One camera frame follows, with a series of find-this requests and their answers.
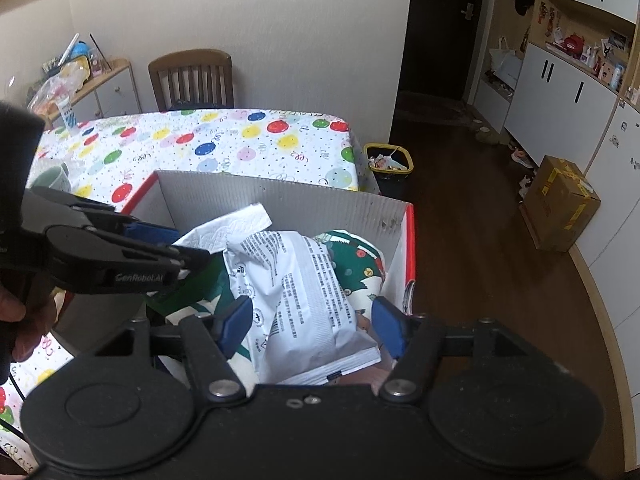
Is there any white printed plastic packet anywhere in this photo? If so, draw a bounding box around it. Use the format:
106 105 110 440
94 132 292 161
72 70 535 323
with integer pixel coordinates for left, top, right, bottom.
222 230 381 386

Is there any wooden side cabinet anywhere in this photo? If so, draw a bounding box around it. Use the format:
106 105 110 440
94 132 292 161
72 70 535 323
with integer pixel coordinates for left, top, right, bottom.
30 58 142 126

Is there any person's left hand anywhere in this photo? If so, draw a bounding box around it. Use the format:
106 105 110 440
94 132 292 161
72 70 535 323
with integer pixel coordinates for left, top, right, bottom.
0 287 54 361

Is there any white and wood cabinet unit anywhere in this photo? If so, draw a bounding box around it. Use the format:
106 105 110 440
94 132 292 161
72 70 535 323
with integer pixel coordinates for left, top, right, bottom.
470 0 640 351

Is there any pile of plastic bags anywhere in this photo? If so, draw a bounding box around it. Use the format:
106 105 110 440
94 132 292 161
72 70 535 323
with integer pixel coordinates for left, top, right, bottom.
27 32 116 116

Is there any white paper tissue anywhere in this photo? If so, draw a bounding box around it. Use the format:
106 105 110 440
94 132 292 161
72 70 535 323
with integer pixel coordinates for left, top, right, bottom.
172 203 273 256

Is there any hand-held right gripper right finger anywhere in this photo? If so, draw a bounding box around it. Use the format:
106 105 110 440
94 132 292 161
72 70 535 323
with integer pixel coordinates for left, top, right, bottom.
371 296 540 403

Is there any balloon print tablecloth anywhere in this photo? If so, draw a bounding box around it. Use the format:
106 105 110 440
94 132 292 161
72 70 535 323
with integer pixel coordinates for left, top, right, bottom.
0 107 368 480

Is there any brown cardboard box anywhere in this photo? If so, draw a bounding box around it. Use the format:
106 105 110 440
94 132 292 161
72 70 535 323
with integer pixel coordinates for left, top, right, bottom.
520 155 602 252

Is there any red cardboard box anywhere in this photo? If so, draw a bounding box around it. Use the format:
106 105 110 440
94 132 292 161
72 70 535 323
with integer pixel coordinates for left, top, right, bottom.
52 169 417 391

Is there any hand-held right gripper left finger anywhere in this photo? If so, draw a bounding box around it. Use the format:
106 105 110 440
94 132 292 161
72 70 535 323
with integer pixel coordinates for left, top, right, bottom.
107 296 253 397

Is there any black cable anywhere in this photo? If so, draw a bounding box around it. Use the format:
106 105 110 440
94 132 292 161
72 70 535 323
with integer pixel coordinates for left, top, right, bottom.
0 360 31 441

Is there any dark brown door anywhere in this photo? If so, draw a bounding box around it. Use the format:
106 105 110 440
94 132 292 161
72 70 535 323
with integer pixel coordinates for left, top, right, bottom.
395 0 488 111

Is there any christmas print cloth bag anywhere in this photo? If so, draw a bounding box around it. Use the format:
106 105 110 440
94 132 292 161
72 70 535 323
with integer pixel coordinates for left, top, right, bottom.
150 230 388 376

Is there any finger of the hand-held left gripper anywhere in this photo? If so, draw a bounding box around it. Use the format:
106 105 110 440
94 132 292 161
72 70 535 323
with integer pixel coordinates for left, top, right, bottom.
124 223 183 249
119 241 214 277

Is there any wooden chair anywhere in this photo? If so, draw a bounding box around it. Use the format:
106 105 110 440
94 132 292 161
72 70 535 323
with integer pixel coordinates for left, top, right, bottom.
148 49 235 112

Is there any yellow rimmed black trash bin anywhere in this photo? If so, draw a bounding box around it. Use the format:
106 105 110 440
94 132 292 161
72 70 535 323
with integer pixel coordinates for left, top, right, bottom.
363 142 416 196

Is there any white tote bag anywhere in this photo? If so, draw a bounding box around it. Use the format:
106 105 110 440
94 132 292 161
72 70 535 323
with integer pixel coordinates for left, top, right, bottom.
489 36 523 86

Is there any green ceramic cup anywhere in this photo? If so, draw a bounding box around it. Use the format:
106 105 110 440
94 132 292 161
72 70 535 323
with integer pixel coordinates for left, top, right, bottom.
27 161 71 193

